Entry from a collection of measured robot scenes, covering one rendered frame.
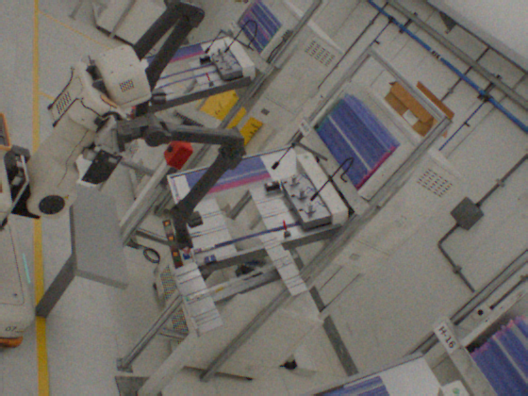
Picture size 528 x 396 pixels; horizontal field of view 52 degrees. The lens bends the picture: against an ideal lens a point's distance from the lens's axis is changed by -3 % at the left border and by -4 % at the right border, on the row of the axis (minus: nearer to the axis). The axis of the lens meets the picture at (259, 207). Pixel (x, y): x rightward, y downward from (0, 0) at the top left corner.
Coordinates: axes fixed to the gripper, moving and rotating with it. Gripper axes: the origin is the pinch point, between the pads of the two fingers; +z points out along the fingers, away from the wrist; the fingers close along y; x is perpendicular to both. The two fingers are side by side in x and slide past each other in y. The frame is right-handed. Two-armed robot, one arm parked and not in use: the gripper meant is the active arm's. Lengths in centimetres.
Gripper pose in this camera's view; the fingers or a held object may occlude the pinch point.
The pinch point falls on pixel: (187, 252)
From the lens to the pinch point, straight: 260.4
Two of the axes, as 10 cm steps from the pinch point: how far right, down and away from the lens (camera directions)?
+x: -9.5, 2.6, -1.6
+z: 0.9, 7.3, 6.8
